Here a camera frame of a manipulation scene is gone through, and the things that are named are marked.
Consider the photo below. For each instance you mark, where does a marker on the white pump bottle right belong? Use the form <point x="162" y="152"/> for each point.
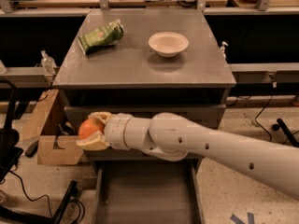
<point x="223" y="47"/>

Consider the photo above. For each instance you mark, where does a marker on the white bowl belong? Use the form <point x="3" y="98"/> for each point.
<point x="168" y="44"/>

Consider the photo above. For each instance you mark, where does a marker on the black chair base left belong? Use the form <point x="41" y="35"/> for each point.
<point x="9" y="137"/>

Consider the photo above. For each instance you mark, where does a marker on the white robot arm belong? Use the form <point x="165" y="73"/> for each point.
<point x="171" y="137"/>

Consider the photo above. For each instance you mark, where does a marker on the grey open bottom drawer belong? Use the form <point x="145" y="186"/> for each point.
<point x="147" y="192"/>

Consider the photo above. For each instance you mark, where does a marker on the black power brick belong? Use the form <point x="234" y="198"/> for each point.
<point x="32" y="149"/>

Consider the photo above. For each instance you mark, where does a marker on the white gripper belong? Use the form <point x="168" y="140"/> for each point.
<point x="116" y="131"/>

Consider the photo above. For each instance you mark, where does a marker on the green snack bag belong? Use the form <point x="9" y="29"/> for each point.
<point x="106" y="35"/>

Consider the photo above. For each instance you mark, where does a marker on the clear sanitizer bottle left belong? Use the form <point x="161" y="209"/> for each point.
<point x="47" y="63"/>

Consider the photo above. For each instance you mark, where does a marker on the orange fruit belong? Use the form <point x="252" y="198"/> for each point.
<point x="90" y="126"/>

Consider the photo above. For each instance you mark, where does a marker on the wooden block piece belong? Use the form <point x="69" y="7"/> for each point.
<point x="58" y="150"/>

